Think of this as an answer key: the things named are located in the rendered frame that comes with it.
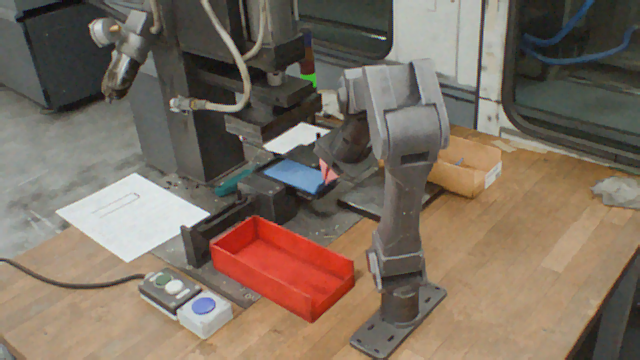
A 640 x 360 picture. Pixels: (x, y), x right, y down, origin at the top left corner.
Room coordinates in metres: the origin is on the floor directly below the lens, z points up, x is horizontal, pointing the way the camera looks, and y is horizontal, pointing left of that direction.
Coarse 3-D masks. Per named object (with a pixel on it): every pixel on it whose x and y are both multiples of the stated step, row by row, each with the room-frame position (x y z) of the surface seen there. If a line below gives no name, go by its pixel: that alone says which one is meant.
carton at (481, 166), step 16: (464, 144) 1.25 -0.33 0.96; (480, 144) 1.22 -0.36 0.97; (448, 160) 1.27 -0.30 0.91; (464, 160) 1.25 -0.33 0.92; (480, 160) 1.22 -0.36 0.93; (496, 160) 1.19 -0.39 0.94; (432, 176) 1.17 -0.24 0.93; (448, 176) 1.15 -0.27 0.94; (464, 176) 1.12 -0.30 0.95; (480, 176) 1.19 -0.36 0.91; (496, 176) 1.18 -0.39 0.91; (464, 192) 1.12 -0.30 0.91
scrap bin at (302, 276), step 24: (216, 240) 0.95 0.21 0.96; (240, 240) 0.99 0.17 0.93; (264, 240) 1.01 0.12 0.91; (288, 240) 0.96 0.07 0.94; (216, 264) 0.93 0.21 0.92; (240, 264) 0.88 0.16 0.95; (264, 264) 0.94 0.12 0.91; (288, 264) 0.93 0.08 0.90; (312, 264) 0.92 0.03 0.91; (336, 264) 0.88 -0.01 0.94; (264, 288) 0.85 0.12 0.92; (288, 288) 0.80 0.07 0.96; (312, 288) 0.86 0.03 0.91; (336, 288) 0.82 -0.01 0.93; (312, 312) 0.78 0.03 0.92
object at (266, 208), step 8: (248, 192) 1.10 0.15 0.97; (320, 192) 1.16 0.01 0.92; (328, 192) 1.18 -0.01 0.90; (256, 200) 1.08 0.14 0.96; (264, 200) 1.07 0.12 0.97; (272, 200) 1.05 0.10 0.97; (280, 200) 1.07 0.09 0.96; (288, 200) 1.09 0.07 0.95; (256, 208) 1.09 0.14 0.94; (264, 208) 1.07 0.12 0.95; (272, 208) 1.05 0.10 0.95; (280, 208) 1.07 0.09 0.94; (288, 208) 1.08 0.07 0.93; (248, 216) 1.11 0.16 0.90; (264, 216) 1.07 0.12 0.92; (272, 216) 1.06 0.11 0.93; (280, 216) 1.07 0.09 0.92; (288, 216) 1.08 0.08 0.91; (280, 224) 1.06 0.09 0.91
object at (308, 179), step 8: (288, 160) 1.18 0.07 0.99; (272, 168) 1.15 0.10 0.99; (280, 168) 1.14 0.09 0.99; (288, 168) 1.14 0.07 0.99; (296, 168) 1.14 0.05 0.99; (304, 168) 1.14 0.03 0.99; (272, 176) 1.12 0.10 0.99; (280, 176) 1.11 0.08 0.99; (288, 176) 1.11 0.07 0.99; (296, 176) 1.11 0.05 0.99; (304, 176) 1.10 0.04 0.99; (312, 176) 1.10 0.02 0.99; (320, 176) 1.10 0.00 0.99; (296, 184) 1.08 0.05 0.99; (304, 184) 1.07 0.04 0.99; (312, 184) 1.07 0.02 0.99; (320, 184) 1.03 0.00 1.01; (328, 184) 1.07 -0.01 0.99; (312, 192) 1.04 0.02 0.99
